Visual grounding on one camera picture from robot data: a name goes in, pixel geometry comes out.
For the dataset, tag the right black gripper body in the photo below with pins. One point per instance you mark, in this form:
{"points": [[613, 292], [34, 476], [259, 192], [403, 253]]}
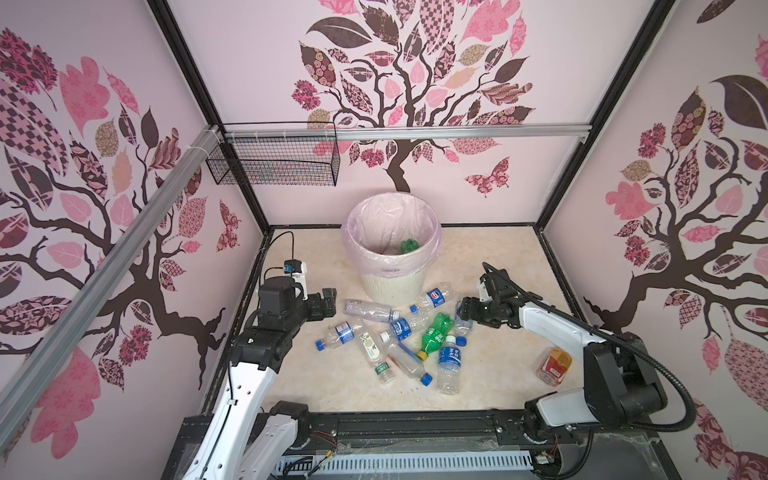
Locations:
{"points": [[481, 311]]}

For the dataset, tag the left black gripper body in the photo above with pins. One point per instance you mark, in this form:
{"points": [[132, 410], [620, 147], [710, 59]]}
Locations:
{"points": [[316, 312]]}

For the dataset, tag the clear bottle pale blue label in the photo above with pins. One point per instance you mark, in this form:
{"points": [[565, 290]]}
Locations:
{"points": [[462, 326]]}

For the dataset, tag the white cap blue label bottle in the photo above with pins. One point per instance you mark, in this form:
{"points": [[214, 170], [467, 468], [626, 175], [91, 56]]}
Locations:
{"points": [[449, 366]]}

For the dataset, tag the red orange label bottle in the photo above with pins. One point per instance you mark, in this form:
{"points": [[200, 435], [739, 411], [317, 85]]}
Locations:
{"points": [[554, 367]]}

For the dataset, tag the green sprite bottle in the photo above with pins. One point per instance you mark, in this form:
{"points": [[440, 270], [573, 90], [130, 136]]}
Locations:
{"points": [[409, 245], [435, 335]]}

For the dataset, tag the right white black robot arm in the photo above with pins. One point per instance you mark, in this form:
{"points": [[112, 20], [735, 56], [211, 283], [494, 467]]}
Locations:
{"points": [[619, 386]]}

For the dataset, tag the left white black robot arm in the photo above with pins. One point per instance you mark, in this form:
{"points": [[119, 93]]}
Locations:
{"points": [[226, 452]]}

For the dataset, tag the white ribbed trash bin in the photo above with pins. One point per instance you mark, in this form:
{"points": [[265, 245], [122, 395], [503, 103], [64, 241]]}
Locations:
{"points": [[397, 291]]}

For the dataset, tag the pink plastic bin liner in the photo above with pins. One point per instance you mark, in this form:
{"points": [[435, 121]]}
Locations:
{"points": [[375, 227]]}

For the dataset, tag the clear crushed bottle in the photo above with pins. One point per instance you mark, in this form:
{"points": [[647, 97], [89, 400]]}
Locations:
{"points": [[370, 311]]}

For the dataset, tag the green cap clear bottle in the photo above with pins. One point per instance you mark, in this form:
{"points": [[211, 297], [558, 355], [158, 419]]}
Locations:
{"points": [[375, 355]]}

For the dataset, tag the pepsi label clear bottle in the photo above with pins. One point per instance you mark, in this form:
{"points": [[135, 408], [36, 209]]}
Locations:
{"points": [[433, 298]]}

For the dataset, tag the blue label bottle centre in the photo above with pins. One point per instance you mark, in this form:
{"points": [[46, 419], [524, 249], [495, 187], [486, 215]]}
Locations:
{"points": [[406, 327]]}

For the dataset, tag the blue cap clear bottle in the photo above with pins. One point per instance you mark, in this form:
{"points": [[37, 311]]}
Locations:
{"points": [[408, 362]]}

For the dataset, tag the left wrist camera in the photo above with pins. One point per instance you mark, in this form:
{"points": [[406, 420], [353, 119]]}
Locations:
{"points": [[296, 269]]}

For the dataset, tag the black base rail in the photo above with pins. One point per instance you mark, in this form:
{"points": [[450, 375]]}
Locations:
{"points": [[605, 455]]}

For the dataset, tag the black wire mesh basket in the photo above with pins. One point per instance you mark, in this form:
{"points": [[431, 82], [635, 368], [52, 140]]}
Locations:
{"points": [[277, 153]]}

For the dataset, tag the white slotted cable duct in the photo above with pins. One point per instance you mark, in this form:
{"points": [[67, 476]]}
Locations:
{"points": [[391, 463]]}

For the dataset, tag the aluminium rail back wall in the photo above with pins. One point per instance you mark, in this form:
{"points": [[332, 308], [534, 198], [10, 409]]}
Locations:
{"points": [[420, 133]]}

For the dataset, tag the aluminium rail wall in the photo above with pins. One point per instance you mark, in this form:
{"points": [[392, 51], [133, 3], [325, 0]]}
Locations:
{"points": [[38, 371], [420, 133]]}

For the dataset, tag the aluminium rail left wall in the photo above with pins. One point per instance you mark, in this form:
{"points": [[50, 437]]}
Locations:
{"points": [[38, 371]]}

